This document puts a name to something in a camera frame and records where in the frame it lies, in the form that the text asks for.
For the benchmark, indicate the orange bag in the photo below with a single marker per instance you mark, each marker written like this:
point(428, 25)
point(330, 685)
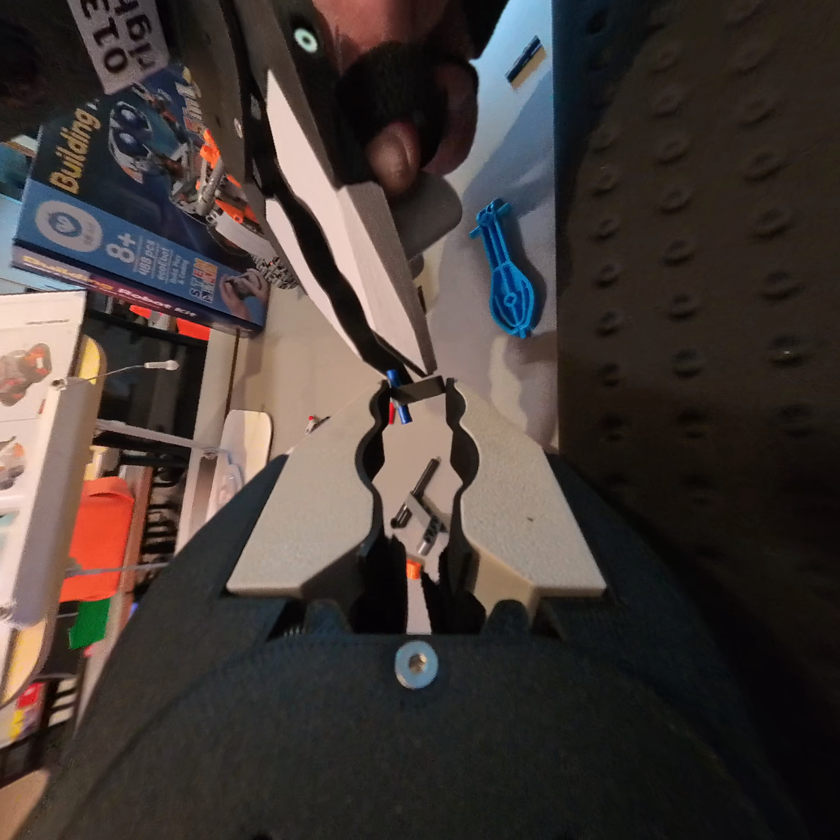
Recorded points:
point(98, 538)

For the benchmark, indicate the person's right forearm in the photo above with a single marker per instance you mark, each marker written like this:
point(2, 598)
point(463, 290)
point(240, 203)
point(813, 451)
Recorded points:
point(485, 19)

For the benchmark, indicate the instruction booklet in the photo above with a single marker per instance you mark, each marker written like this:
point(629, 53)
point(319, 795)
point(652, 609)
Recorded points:
point(39, 328)

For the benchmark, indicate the blue plastic toy tool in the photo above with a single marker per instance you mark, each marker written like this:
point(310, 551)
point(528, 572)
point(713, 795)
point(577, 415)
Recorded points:
point(515, 295)

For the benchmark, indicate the black toy axle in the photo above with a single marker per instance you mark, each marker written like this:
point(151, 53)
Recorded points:
point(430, 469)

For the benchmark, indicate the blue toy kit box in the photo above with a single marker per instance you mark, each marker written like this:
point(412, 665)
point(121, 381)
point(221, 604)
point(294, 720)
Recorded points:
point(98, 197)

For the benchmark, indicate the white stand base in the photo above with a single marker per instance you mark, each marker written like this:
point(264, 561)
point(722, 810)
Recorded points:
point(243, 446)

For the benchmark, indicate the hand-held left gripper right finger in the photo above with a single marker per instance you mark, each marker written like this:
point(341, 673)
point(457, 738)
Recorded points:
point(531, 531)

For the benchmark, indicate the blue toy pin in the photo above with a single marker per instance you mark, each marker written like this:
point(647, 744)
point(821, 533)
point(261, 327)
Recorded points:
point(392, 377)
point(523, 62)

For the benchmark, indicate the person's right hand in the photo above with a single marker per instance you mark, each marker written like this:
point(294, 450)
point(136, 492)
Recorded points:
point(394, 19)

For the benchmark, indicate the small grey connector block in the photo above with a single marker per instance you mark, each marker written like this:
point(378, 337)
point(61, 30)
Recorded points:
point(423, 388)

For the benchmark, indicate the orange toy connector block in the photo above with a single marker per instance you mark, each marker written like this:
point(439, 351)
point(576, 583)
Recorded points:
point(413, 569)

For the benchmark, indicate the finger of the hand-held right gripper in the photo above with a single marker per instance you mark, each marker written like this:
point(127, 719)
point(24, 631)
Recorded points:
point(367, 262)
point(289, 243)

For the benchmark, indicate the white red black connector piece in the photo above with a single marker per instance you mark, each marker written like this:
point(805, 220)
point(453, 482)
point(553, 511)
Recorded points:
point(318, 423)

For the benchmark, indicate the tracked toy robot body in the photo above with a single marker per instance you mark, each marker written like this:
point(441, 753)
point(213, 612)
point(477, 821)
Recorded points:
point(226, 223)

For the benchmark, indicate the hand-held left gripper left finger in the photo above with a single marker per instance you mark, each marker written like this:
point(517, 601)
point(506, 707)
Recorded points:
point(308, 525)

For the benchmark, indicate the black studded mat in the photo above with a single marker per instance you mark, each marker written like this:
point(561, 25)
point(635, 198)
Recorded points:
point(689, 262)

